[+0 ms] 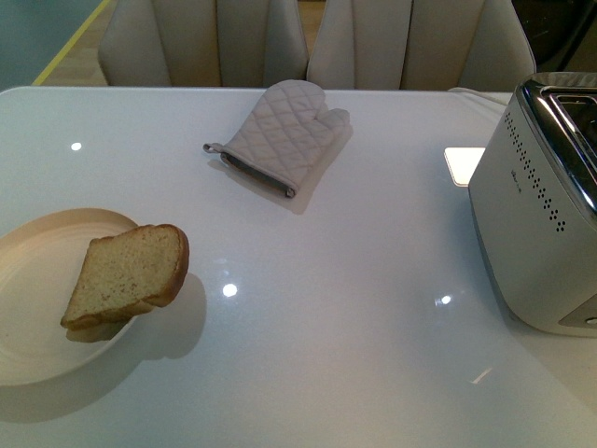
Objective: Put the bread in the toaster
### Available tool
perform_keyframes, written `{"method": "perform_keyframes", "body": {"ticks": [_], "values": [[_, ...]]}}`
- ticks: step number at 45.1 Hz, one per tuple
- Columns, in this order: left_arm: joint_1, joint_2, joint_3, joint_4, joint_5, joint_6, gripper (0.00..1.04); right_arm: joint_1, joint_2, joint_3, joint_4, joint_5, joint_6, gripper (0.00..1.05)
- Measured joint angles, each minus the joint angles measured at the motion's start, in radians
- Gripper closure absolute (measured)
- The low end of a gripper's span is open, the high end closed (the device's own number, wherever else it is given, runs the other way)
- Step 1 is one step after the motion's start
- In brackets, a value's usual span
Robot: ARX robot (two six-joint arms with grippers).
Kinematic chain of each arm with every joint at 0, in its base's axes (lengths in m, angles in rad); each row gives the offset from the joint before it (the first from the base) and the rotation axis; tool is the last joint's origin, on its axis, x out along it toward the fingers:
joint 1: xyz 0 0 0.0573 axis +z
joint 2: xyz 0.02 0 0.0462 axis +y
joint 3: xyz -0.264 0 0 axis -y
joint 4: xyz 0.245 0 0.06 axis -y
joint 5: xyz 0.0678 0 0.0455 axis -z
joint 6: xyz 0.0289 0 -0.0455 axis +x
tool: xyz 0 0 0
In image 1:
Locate beige upholstered chair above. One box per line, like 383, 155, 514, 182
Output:
98, 0, 309, 88
307, 0, 536, 91

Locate slice of brown bread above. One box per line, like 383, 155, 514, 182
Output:
61, 224, 189, 331

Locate left beige upholstered chair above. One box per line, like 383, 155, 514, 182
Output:
98, 0, 309, 88

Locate beige round plate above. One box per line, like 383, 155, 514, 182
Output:
1, 208, 136, 386

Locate dark object behind chair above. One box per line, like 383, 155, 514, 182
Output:
513, 0, 596, 72

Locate right beige upholstered chair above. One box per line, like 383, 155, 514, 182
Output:
307, 0, 536, 91

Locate silver white toaster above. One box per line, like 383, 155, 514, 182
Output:
468, 72, 596, 337

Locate grey quilted oven mitt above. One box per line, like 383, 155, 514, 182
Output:
203, 79, 350, 198

